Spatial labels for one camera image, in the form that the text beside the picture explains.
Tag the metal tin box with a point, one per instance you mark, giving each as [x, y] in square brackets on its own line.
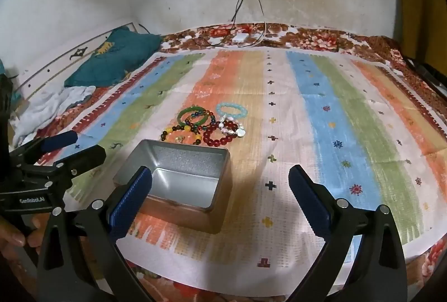
[188, 162]

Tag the striped patterned cloth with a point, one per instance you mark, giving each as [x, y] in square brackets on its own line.
[314, 113]

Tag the teal garment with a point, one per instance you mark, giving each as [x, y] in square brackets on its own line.
[111, 57]

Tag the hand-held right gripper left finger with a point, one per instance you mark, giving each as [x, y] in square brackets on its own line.
[131, 204]

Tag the dark bed frame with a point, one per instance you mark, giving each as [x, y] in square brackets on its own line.
[426, 73]

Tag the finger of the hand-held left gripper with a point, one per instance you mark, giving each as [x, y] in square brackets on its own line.
[59, 140]
[85, 156]

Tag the white charger adapter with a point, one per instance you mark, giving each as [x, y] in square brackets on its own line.
[241, 37]

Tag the green jade bangle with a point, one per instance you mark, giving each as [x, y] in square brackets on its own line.
[179, 116]

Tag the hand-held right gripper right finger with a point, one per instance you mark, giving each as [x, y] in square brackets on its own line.
[309, 200]

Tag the decorated white board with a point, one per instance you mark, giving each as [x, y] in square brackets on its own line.
[52, 68]

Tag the floral blanket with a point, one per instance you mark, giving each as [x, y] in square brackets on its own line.
[307, 37]

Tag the person's left hand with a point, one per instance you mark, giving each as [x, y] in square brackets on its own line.
[14, 235]

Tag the white cloth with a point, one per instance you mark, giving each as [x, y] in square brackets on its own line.
[52, 103]

